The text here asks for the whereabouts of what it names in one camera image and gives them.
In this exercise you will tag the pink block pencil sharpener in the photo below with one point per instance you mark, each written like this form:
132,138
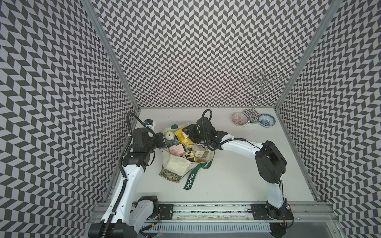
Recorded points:
177,150

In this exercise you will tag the white cartoon pencil sharpener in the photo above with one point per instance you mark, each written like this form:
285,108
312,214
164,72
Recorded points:
200,152

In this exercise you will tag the blue white patterned bowl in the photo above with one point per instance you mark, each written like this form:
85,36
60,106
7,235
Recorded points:
266,120

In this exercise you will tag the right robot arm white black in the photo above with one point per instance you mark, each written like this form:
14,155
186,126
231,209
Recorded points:
271,164

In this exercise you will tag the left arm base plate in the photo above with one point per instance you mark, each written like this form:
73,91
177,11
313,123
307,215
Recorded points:
164,212

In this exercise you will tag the cream canvas tote bag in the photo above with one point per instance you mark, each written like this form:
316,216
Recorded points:
174,168

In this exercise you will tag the pink ribbed bowl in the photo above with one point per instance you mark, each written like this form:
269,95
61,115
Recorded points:
239,119

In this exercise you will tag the yellow block pencil sharpener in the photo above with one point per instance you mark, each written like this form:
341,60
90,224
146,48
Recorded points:
183,138

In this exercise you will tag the mint green pencil sharpener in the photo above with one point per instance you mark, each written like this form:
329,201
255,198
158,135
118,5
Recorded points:
169,137

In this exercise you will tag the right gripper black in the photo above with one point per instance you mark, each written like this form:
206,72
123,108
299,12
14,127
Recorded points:
189,132

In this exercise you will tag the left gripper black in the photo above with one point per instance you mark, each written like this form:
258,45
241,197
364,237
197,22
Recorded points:
158,136

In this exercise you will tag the aluminium mounting rail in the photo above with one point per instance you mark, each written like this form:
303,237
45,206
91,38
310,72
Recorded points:
238,212

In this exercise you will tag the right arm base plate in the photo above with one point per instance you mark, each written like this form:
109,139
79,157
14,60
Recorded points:
268,212

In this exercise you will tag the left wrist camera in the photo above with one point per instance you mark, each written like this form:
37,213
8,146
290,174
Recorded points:
150,123

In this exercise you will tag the silver jewelry tree stand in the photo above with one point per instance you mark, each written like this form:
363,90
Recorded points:
268,87

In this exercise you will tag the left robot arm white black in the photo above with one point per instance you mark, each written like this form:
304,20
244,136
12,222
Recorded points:
122,218

